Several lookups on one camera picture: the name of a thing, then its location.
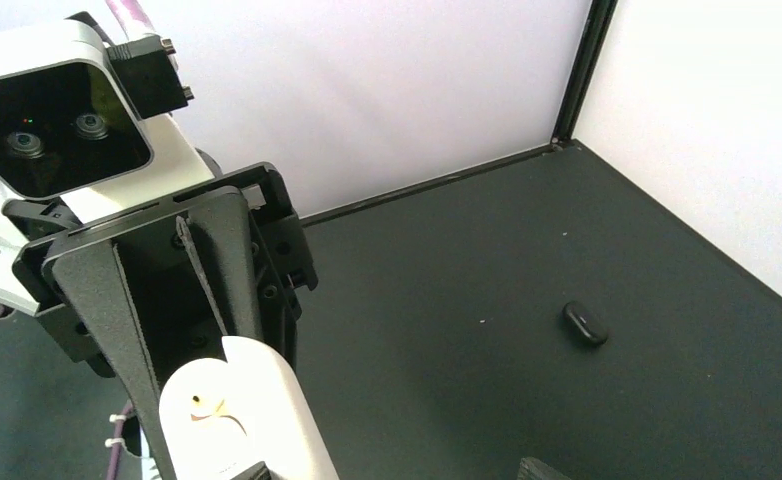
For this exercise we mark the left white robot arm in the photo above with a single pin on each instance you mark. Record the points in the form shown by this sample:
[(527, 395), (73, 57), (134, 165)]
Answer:
[(159, 276)]

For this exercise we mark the black earbud charging case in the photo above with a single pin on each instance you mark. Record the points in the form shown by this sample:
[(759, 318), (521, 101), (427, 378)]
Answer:
[(585, 323)]

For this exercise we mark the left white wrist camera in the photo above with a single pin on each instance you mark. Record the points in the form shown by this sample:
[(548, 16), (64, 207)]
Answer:
[(90, 121)]

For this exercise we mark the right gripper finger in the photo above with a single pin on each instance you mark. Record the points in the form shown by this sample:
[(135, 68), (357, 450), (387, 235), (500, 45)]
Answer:
[(531, 468)]

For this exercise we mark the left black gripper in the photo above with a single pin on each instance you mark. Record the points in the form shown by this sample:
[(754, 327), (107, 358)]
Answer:
[(144, 290)]

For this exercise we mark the white oval case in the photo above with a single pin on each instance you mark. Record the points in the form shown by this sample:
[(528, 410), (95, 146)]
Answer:
[(241, 416)]

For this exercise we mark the left back frame post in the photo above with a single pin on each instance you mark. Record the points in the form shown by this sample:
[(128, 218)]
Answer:
[(506, 87)]

